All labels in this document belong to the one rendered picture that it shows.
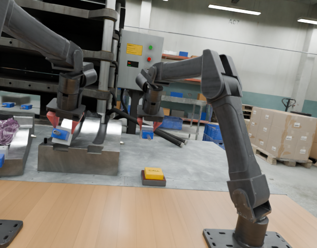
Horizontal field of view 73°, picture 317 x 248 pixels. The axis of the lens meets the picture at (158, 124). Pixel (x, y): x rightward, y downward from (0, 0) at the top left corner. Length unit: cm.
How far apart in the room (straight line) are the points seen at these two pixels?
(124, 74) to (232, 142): 117
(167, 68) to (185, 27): 699
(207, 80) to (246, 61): 751
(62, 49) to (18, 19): 12
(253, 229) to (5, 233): 50
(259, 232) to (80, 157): 56
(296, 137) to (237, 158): 401
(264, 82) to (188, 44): 291
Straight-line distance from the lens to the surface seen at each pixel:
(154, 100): 77
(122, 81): 159
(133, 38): 161
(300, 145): 461
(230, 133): 54
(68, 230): 56
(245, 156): 53
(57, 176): 78
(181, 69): 66
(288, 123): 436
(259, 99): 826
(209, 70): 56
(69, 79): 66
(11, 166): 80
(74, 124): 72
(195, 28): 771
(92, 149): 81
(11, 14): 53
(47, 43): 59
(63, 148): 83
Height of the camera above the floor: 113
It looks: 10 degrees down
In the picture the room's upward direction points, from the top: 8 degrees clockwise
